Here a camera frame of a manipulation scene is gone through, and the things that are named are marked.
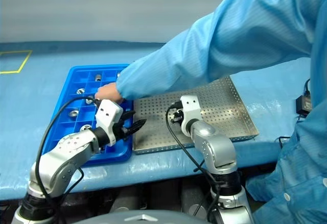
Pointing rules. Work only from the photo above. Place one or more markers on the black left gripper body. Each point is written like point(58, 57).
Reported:
point(119, 132)

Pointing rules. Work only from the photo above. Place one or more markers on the person's blue sleeved forearm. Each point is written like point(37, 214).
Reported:
point(166, 68)

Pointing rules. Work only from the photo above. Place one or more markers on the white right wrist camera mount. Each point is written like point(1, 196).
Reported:
point(190, 106)

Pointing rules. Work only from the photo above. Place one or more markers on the small black box device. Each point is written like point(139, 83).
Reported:
point(304, 104)

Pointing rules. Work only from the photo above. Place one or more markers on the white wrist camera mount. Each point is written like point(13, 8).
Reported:
point(107, 111)
point(190, 106)

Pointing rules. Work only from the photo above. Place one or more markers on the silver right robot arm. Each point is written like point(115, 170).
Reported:
point(214, 145)

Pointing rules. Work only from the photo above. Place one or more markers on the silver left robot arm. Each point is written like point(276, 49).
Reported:
point(66, 152)

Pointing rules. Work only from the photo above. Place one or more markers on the person's bare hand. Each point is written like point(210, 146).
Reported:
point(108, 92)

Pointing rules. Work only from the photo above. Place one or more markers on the grey robot torso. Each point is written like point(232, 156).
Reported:
point(143, 219)

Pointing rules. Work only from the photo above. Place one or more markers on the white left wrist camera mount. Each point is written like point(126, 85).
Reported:
point(107, 111)

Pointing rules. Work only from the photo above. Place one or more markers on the blue plastic table cover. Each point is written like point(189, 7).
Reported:
point(25, 106)

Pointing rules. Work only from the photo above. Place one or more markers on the person in blue coat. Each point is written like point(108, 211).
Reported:
point(306, 170)

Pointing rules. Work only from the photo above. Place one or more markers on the blue plastic compartment tray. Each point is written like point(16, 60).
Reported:
point(61, 129)

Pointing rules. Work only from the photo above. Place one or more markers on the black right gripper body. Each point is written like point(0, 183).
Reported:
point(178, 111)

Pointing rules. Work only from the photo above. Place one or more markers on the perforated steel tray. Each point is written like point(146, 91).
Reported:
point(217, 111)

